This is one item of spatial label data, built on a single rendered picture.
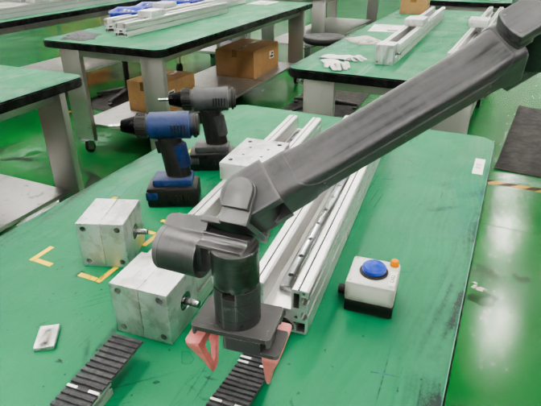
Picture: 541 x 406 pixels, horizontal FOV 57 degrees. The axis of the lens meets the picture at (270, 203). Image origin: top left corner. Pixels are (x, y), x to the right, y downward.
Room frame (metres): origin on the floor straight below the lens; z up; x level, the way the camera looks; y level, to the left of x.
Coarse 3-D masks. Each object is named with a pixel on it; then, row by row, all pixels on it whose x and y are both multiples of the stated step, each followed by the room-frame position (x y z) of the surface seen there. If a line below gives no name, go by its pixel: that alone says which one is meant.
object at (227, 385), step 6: (222, 384) 0.48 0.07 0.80; (228, 384) 0.48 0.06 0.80; (234, 384) 0.48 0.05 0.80; (240, 384) 0.48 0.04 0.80; (228, 390) 0.47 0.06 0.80; (234, 390) 0.47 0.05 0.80; (240, 390) 0.47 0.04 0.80; (246, 390) 0.47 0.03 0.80; (252, 390) 0.47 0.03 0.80; (252, 396) 0.46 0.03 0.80
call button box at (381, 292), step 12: (360, 264) 0.70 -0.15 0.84; (348, 276) 0.67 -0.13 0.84; (360, 276) 0.67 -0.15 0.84; (372, 276) 0.67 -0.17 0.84; (384, 276) 0.66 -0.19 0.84; (396, 276) 0.67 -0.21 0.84; (348, 288) 0.66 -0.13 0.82; (360, 288) 0.65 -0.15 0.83; (372, 288) 0.64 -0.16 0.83; (384, 288) 0.64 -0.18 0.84; (396, 288) 0.67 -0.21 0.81; (348, 300) 0.66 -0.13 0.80; (360, 300) 0.65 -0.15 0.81; (372, 300) 0.64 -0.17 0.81; (384, 300) 0.64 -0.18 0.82; (360, 312) 0.65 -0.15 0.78; (372, 312) 0.64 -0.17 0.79; (384, 312) 0.64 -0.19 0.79
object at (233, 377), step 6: (234, 372) 0.51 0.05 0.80; (228, 378) 0.49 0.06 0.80; (234, 378) 0.49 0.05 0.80; (240, 378) 0.50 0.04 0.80; (246, 378) 0.49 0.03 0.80; (252, 378) 0.49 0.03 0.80; (246, 384) 0.48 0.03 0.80; (252, 384) 0.48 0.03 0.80; (258, 384) 0.48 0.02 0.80; (258, 390) 0.47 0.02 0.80
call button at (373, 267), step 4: (368, 260) 0.70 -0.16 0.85; (372, 260) 0.70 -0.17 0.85; (376, 260) 0.70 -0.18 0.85; (364, 264) 0.68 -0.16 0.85; (368, 264) 0.68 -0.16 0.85; (372, 264) 0.68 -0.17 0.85; (376, 264) 0.68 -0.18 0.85; (380, 264) 0.68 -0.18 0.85; (384, 264) 0.68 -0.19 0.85; (364, 268) 0.68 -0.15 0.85; (368, 268) 0.67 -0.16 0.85; (372, 268) 0.67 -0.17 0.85; (376, 268) 0.67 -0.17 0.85; (380, 268) 0.67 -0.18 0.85; (384, 268) 0.67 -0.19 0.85; (364, 272) 0.67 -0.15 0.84; (368, 272) 0.67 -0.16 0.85; (372, 272) 0.66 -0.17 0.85; (376, 272) 0.66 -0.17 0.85; (380, 272) 0.66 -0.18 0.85; (384, 272) 0.67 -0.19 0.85; (376, 276) 0.66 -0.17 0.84
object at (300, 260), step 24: (336, 192) 0.99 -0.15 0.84; (360, 192) 0.99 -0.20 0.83; (312, 216) 0.89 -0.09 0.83; (336, 216) 0.83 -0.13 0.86; (288, 240) 0.75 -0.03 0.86; (312, 240) 0.79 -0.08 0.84; (336, 240) 0.78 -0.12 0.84; (264, 264) 0.67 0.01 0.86; (288, 264) 0.73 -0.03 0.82; (312, 264) 0.67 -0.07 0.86; (336, 264) 0.78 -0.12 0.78; (264, 288) 0.63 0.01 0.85; (288, 288) 0.65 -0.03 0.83; (312, 288) 0.62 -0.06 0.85; (288, 312) 0.61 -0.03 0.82; (312, 312) 0.63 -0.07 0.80
